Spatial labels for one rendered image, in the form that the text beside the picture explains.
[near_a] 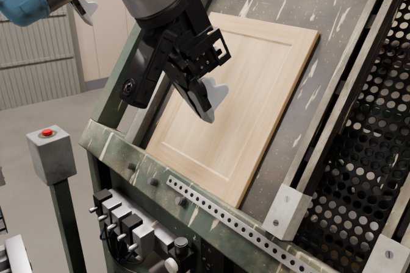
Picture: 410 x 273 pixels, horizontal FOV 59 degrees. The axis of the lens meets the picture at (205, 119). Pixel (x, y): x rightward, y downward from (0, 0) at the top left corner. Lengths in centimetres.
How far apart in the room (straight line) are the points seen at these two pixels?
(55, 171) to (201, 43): 107
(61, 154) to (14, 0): 106
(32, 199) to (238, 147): 192
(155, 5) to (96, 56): 395
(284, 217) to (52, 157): 88
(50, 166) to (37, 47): 280
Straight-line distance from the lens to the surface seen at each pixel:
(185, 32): 50
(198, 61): 52
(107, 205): 131
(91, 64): 439
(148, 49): 49
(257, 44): 119
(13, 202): 280
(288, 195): 93
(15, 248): 90
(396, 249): 87
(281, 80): 109
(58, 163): 146
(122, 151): 137
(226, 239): 104
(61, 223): 165
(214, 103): 56
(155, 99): 136
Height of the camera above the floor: 158
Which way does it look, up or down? 26 degrees down
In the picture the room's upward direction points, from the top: straight up
